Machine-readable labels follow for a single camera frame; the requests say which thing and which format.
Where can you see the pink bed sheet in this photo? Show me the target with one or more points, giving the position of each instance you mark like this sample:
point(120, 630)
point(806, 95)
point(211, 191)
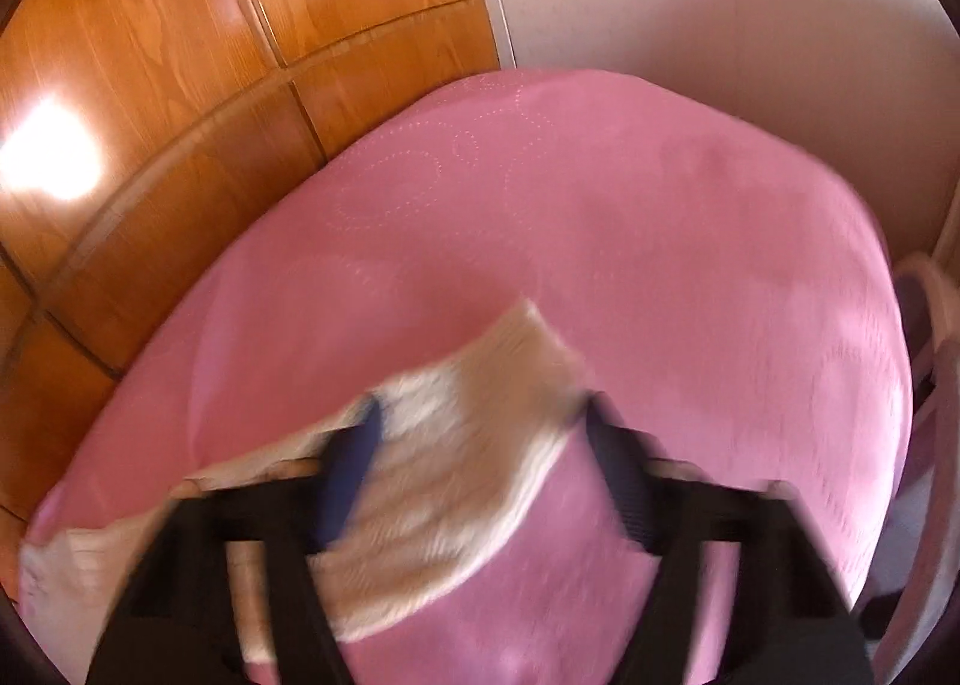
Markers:
point(600, 242)

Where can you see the cream knitted garment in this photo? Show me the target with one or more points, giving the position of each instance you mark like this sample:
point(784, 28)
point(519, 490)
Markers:
point(465, 475)

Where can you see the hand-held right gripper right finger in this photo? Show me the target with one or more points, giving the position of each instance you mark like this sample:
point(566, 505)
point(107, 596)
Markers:
point(616, 479)

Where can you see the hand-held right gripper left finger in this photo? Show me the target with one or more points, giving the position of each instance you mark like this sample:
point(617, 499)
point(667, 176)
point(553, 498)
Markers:
point(351, 464)

